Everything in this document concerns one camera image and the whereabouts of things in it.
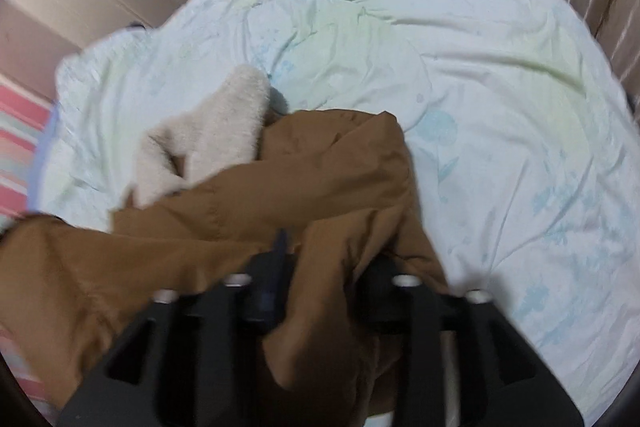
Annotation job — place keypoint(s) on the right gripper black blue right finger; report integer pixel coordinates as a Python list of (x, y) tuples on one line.
[(463, 350)]

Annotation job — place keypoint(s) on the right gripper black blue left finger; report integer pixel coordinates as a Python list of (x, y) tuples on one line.
[(182, 360)]

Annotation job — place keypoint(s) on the brown puffer jacket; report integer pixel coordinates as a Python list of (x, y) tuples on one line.
[(339, 182)]

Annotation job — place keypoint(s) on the pale floral duvet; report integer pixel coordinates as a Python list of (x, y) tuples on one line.
[(525, 154)]

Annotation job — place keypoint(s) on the light blue bed sheet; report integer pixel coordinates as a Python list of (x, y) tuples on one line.
[(36, 170)]

